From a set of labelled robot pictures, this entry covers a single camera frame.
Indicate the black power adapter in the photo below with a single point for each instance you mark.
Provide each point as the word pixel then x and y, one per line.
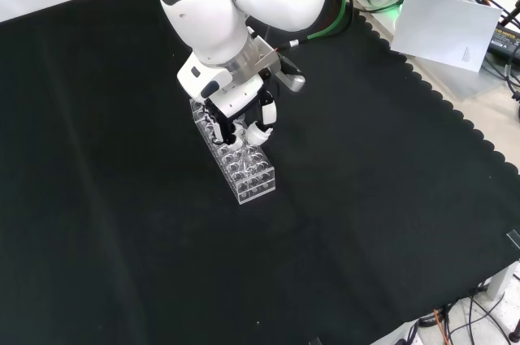
pixel 505 42

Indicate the pale paper board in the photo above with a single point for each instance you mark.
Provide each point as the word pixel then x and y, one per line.
pixel 443 28

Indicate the white table leg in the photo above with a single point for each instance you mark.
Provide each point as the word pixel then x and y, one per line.
pixel 500 283

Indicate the clear tape strip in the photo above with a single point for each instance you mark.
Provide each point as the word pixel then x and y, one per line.
pixel 315 341
pixel 514 238

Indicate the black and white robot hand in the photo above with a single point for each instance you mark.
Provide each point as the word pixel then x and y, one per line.
pixel 235 103

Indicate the clear test tube rack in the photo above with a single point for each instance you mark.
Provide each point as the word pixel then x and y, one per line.
pixel 252 186

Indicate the black cloth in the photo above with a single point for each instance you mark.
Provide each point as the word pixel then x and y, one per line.
pixel 122 199

